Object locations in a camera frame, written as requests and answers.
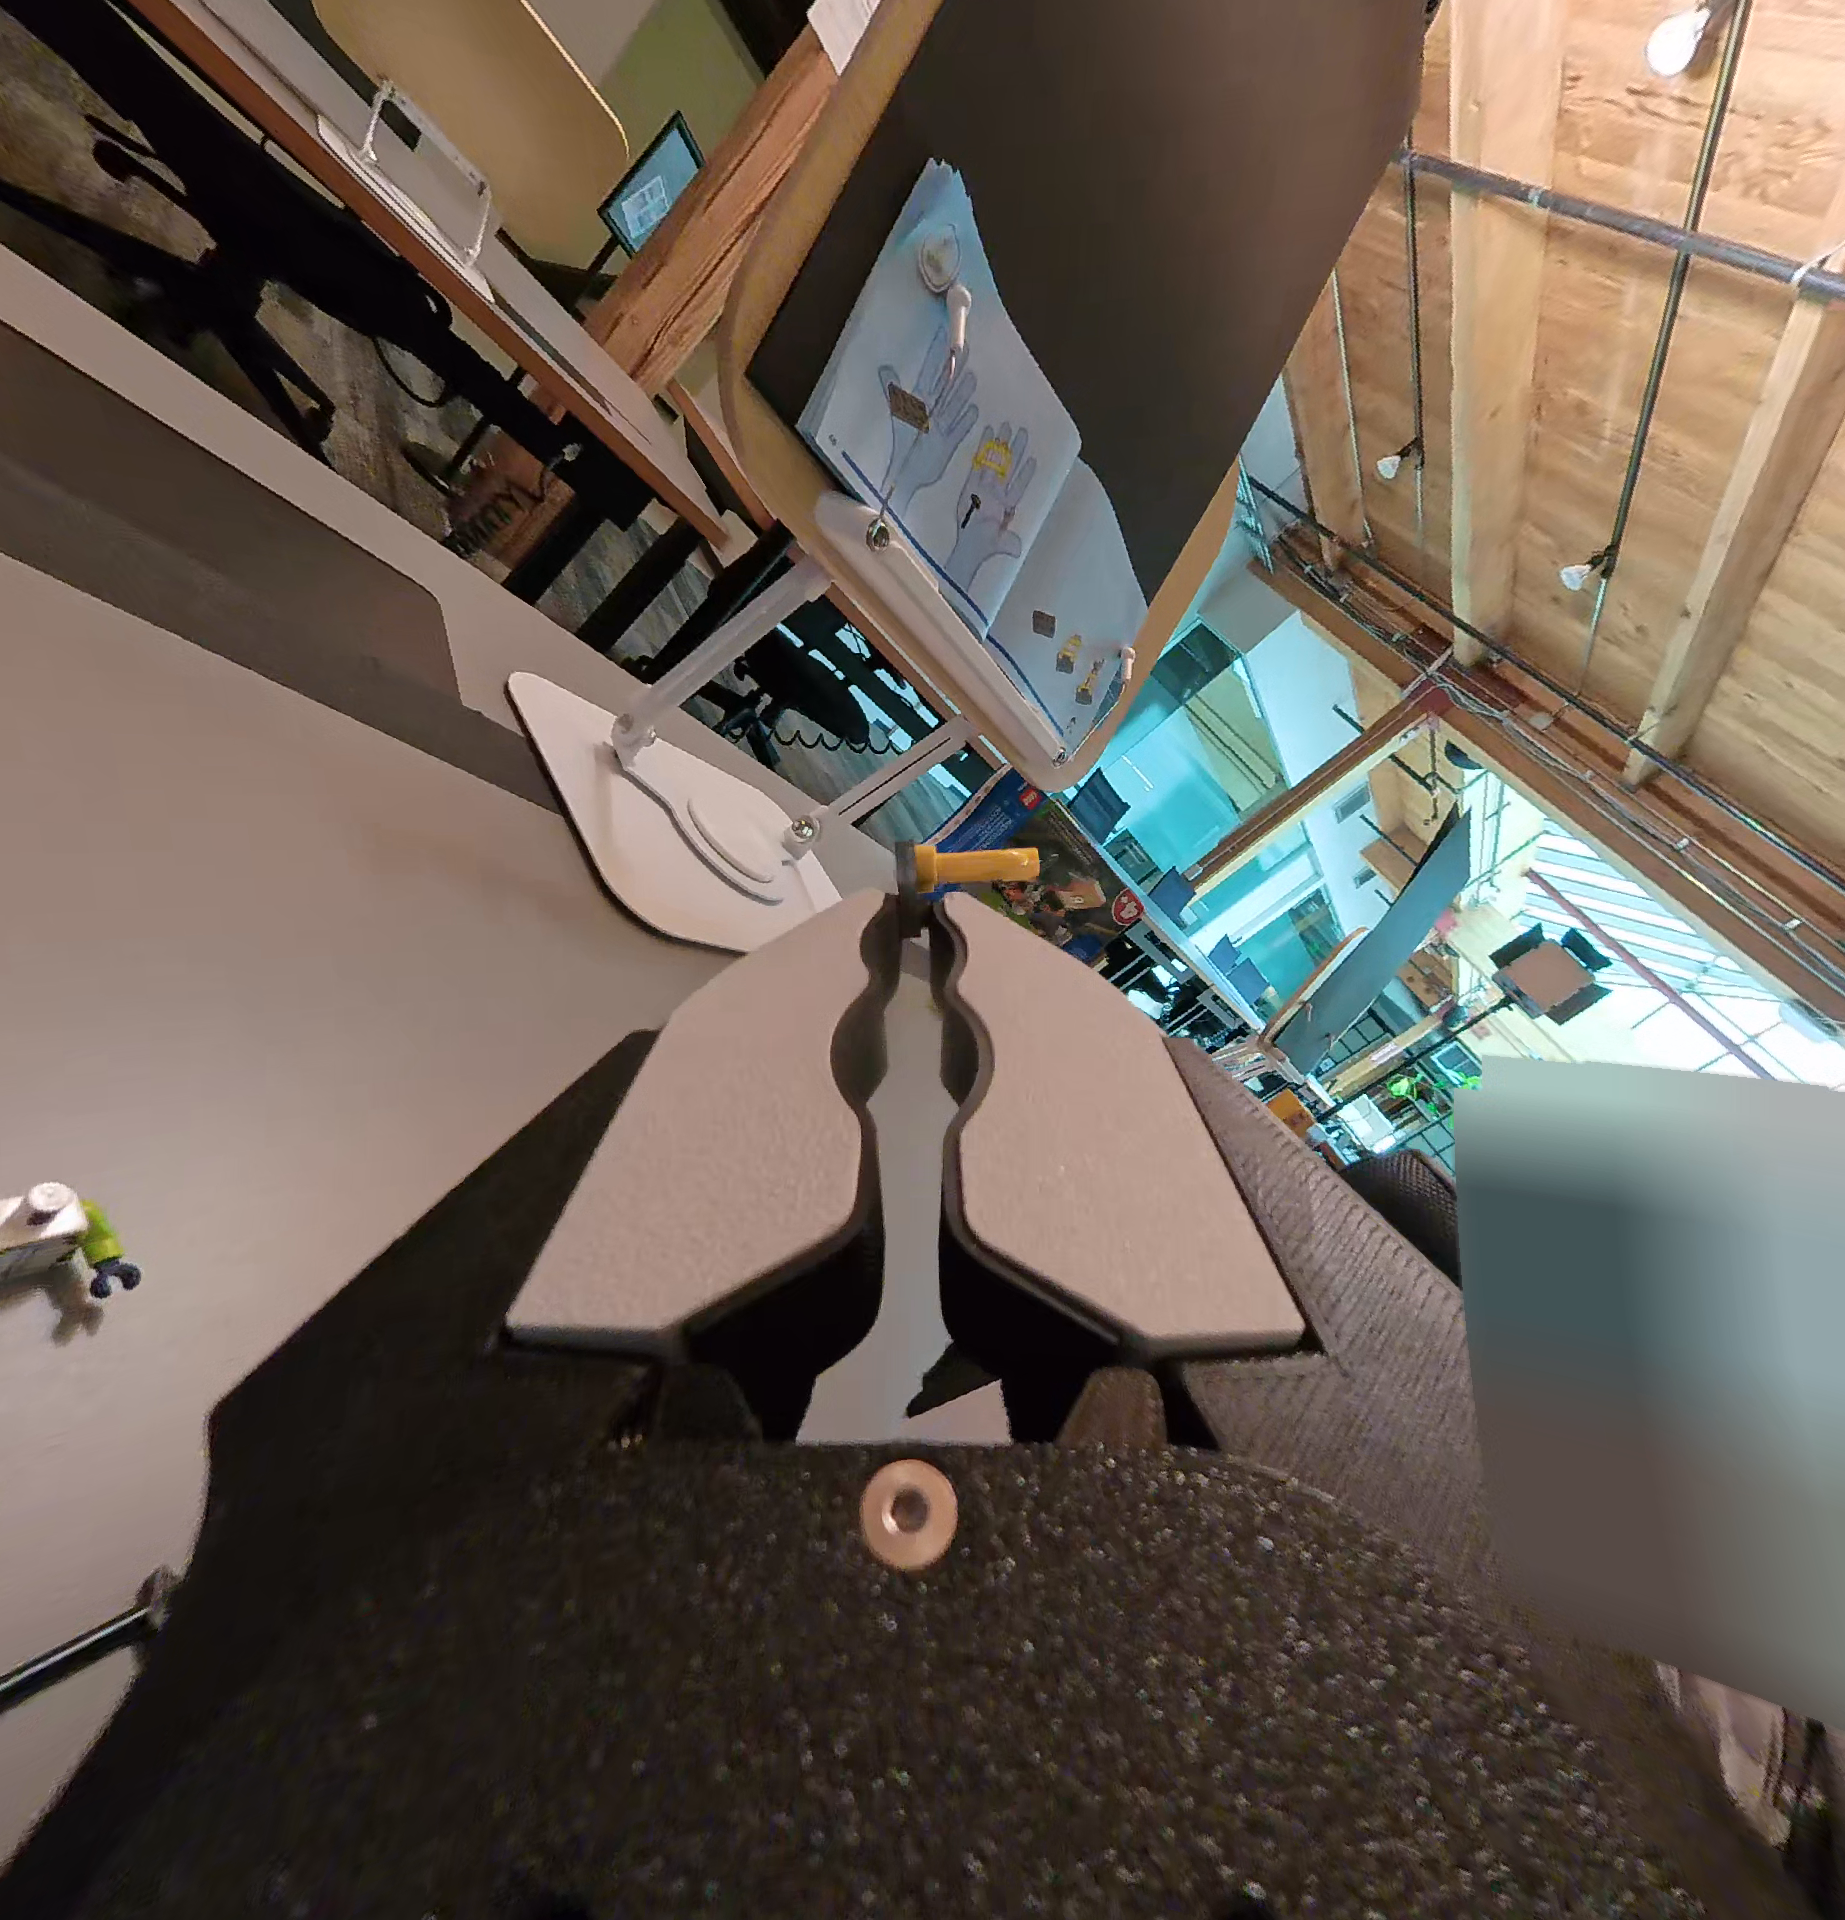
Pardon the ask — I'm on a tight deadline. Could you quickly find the small wall monitor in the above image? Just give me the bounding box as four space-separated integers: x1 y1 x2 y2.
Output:
596 111 711 259

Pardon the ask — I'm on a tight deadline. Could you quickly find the lego instruction booklet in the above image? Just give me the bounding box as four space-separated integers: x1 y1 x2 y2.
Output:
795 163 1152 752

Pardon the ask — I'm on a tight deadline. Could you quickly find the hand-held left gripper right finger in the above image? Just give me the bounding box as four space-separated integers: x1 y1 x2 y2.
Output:
945 896 1306 1368

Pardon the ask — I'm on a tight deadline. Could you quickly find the studio light panel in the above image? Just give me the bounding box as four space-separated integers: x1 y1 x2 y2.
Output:
1485 922 1611 1030

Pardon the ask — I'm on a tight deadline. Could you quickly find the white booklet stand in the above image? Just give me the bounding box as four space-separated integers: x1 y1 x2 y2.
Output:
509 226 1152 955

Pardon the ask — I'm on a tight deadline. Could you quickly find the tall black panel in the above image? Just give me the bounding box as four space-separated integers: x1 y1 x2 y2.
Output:
1270 802 1477 1054

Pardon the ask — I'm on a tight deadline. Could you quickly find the blue lego set box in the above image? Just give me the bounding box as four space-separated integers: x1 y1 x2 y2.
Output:
954 764 1170 950

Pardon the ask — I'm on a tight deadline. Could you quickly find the thin black rod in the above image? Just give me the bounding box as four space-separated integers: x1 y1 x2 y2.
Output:
0 1565 186 1741

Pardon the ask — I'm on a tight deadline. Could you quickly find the small yellow lego piece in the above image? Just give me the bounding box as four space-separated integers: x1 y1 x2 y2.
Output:
899 844 1043 899

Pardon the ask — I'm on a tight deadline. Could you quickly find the small wooden desk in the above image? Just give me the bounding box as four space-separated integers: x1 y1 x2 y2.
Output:
143 0 750 564

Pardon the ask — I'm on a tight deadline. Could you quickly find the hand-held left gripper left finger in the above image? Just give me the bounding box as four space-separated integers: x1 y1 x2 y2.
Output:
509 892 899 1353

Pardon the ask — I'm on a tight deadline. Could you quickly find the green lego minifigure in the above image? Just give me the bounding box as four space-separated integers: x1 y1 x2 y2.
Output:
0 1177 148 1340

